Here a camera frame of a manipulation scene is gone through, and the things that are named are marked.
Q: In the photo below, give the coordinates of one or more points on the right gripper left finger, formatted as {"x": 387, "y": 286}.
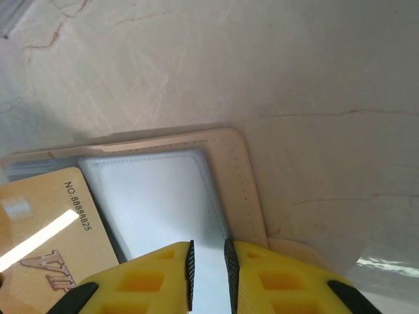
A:
{"x": 140, "y": 281}

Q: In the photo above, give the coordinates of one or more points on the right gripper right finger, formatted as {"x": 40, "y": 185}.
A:
{"x": 281, "y": 281}

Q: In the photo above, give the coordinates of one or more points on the beige card holder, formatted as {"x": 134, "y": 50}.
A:
{"x": 242, "y": 183}

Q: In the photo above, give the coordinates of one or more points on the gold VIP card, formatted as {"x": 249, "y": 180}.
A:
{"x": 49, "y": 202}

